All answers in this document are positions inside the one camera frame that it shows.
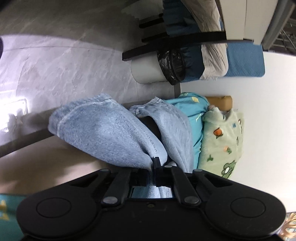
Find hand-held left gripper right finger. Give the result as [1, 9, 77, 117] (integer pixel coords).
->
[156, 158, 233, 206]

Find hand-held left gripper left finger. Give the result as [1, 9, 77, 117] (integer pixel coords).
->
[69, 157, 160, 207]

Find light blue denim pants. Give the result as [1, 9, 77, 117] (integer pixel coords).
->
[48, 93, 194, 200]

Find green dinosaur print blanket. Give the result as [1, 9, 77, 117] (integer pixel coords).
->
[197, 107, 245, 180]

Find teal printed bed sheet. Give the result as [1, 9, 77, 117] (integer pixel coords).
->
[0, 92, 210, 241]

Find brown pillow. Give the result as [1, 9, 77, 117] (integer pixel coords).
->
[205, 96, 233, 111]

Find white bin with black bag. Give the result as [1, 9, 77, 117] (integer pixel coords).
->
[130, 48, 186, 85]

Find framed gold leaf picture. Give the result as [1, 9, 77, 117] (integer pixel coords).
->
[279, 211, 296, 241]

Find grey cloth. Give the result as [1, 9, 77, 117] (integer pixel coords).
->
[180, 0, 230, 80]

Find blue covered chair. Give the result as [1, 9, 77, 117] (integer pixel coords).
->
[181, 44, 265, 82]
[138, 0, 204, 43]

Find white table with black legs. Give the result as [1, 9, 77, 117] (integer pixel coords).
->
[122, 0, 290, 62]

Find dark window with grille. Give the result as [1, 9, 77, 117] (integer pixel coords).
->
[262, 14, 296, 56]

